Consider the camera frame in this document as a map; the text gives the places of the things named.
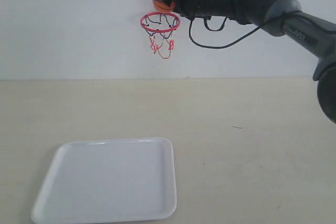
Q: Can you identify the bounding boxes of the small orange basketball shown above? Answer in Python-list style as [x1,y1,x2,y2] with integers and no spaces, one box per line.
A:
[152,0,176,14]

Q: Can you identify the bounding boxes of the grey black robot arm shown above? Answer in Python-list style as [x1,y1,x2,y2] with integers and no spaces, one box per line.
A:
[154,0,335,121]

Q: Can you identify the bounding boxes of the red mini basketball hoop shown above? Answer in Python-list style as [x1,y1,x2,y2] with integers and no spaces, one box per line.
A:
[140,12,181,59]

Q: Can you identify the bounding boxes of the white plastic tray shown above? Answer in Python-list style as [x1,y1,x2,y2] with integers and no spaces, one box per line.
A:
[31,137,177,223]

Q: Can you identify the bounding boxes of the black cable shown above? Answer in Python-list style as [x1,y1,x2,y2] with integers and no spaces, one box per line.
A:
[187,11,266,50]

